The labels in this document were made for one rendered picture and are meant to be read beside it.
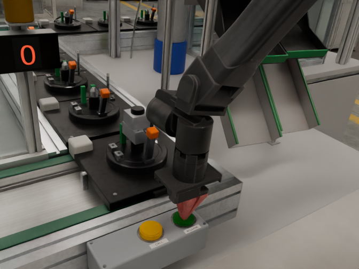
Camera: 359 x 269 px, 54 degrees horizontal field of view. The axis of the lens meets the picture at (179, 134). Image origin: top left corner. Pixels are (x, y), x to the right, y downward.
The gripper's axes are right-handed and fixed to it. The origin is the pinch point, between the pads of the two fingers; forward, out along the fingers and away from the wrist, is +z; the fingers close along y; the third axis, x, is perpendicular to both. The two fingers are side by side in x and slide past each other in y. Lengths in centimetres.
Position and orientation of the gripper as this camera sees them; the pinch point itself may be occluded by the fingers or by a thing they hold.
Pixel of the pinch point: (183, 214)
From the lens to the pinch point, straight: 65.9
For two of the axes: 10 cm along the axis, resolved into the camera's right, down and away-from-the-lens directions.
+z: -0.9, 8.8, 4.7
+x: 5.5, 4.4, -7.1
